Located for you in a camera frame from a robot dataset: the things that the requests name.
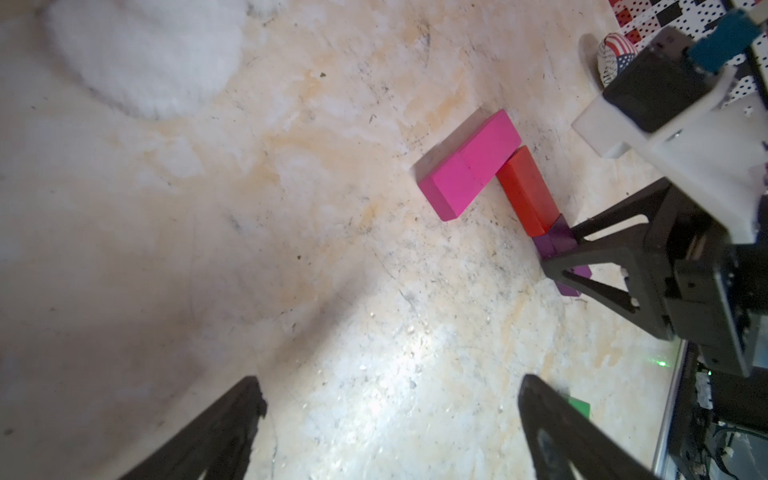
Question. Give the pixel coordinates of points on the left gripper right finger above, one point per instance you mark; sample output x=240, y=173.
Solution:
x=562, y=441

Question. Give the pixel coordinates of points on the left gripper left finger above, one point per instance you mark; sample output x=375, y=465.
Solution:
x=217, y=444

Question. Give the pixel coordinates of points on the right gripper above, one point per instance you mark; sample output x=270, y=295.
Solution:
x=683, y=274

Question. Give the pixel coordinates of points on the green cube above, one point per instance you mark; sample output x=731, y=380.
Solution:
x=581, y=406

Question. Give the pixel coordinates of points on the red rectangular block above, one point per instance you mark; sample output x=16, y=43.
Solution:
x=528, y=193

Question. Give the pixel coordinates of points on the purple rectangular block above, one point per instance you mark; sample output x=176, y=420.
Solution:
x=557, y=240

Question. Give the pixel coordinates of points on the magenta rectangular block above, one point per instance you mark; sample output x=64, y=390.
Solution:
x=490, y=146

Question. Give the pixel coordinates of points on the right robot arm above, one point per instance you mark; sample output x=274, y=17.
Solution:
x=711, y=407

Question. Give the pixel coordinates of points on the grey husky plush toy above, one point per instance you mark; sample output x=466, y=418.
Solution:
x=153, y=59

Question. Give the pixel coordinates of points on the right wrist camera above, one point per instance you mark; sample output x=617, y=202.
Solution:
x=672, y=106

